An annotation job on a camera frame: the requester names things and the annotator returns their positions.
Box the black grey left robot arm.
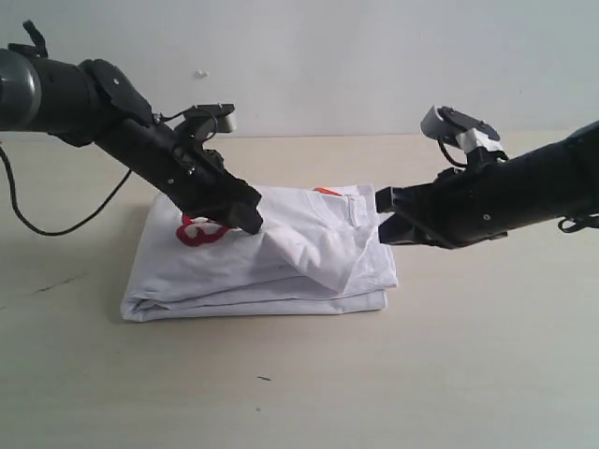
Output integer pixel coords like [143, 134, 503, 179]
[1, 21, 263, 235]

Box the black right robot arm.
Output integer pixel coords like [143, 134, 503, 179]
[375, 123, 598, 249]

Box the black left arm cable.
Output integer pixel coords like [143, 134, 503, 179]
[0, 139, 133, 237]

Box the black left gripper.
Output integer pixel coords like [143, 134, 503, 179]
[97, 111, 263, 235]

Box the right wrist camera black grey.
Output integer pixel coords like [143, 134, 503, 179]
[420, 106, 509, 168]

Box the orange neck tag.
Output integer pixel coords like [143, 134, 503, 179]
[313, 187, 343, 196]

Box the white t-shirt red Chinese patch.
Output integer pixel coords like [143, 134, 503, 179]
[120, 184, 398, 323]

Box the wrist camera black grey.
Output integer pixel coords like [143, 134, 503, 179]
[175, 103, 237, 141]
[420, 106, 509, 168]

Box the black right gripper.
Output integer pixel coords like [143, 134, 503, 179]
[375, 159, 515, 249]

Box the left wrist camera black grey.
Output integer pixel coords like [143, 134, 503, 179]
[175, 103, 237, 141]

